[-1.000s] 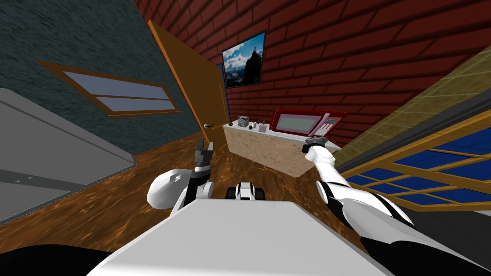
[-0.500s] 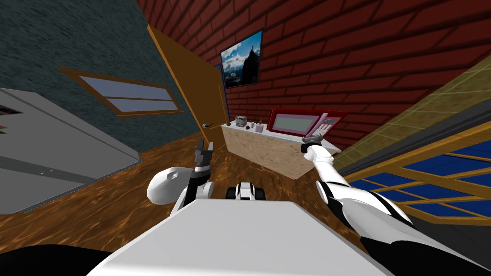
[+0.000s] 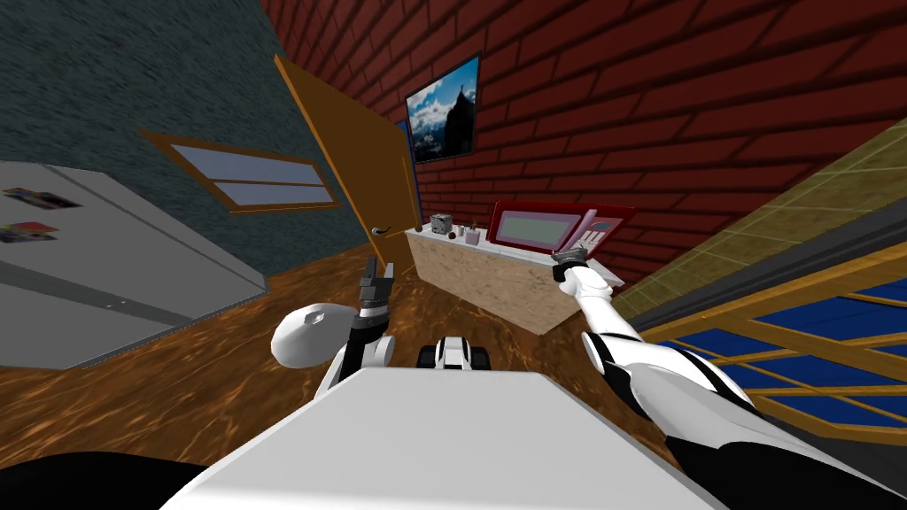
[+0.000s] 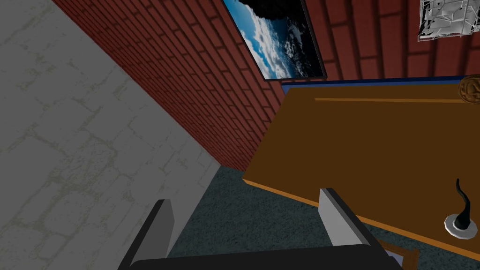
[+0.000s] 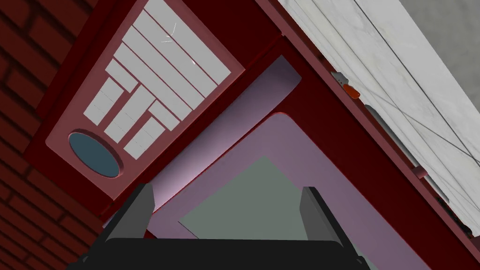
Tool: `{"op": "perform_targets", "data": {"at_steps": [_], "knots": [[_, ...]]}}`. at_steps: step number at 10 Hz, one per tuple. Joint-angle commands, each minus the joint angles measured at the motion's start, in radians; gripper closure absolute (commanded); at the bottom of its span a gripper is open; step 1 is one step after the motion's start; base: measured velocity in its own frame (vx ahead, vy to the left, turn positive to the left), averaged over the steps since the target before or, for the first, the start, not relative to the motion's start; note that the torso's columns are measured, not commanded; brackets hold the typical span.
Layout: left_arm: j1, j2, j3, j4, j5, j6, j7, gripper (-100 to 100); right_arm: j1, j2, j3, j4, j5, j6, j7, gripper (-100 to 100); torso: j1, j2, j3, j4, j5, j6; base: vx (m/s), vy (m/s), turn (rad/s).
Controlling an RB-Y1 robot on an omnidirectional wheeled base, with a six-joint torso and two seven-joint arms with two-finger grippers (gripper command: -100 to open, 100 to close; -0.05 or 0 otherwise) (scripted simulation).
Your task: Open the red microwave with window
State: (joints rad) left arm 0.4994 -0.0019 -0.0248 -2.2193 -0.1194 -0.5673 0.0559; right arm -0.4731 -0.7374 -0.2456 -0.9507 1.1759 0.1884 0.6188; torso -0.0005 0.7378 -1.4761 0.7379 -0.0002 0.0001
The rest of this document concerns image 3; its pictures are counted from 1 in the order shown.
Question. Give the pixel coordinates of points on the mountain picture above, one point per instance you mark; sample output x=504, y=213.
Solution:
x=445, y=110

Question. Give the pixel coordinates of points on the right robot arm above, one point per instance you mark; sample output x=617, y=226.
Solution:
x=680, y=386

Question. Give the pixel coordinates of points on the wooden window with blue panes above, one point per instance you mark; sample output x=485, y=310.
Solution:
x=815, y=340

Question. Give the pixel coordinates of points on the red microwave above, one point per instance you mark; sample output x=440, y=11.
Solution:
x=545, y=228

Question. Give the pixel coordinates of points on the red microwave door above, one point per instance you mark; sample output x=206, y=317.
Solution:
x=535, y=228

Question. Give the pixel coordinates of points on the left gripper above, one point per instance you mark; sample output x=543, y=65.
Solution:
x=373, y=299

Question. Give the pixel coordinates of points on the beige stone counter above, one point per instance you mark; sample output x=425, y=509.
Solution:
x=489, y=283

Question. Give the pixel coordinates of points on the grey speckled box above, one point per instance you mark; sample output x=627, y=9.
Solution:
x=441, y=224

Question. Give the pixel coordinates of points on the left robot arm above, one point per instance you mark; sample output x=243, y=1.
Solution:
x=308, y=336

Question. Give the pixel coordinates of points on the grey fridge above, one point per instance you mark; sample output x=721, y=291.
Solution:
x=99, y=269

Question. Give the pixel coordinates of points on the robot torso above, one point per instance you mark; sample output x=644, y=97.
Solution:
x=439, y=439

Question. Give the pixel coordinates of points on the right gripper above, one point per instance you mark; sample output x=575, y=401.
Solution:
x=569, y=256

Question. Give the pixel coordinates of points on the brown wooden door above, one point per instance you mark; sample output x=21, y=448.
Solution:
x=354, y=156

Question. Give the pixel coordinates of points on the wooden framed window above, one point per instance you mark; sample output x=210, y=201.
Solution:
x=248, y=177

